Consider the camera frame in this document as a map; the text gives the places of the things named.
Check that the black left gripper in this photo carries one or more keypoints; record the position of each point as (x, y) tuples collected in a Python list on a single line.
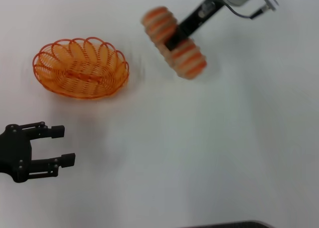
[(15, 153)]

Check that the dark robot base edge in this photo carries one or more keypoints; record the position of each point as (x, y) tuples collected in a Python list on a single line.
[(230, 224)]

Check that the orange striped bread loaf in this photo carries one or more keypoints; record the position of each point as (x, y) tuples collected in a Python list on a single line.
[(189, 58)]

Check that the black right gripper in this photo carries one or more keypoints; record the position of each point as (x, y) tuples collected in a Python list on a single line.
[(199, 16)]

